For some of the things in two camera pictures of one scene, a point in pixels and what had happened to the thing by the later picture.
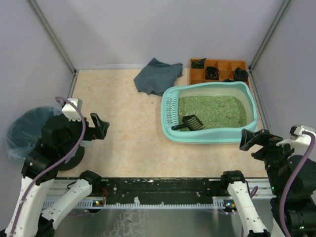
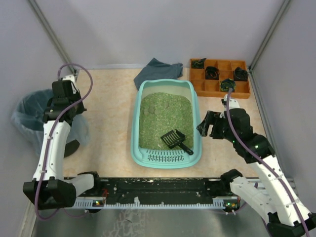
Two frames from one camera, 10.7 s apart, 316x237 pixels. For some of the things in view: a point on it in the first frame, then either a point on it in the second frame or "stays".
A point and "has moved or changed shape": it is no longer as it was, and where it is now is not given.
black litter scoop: x=191 y=122 -> x=175 y=138
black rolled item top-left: x=199 y=64 stays
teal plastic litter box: x=170 y=116 -> x=166 y=159
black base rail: x=176 y=192 stays
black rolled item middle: x=212 y=73 stays
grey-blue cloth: x=158 y=77 stays
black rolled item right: x=240 y=75 stays
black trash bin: x=74 y=161 has moved or changed shape
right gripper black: x=261 y=144 -> x=214 y=126
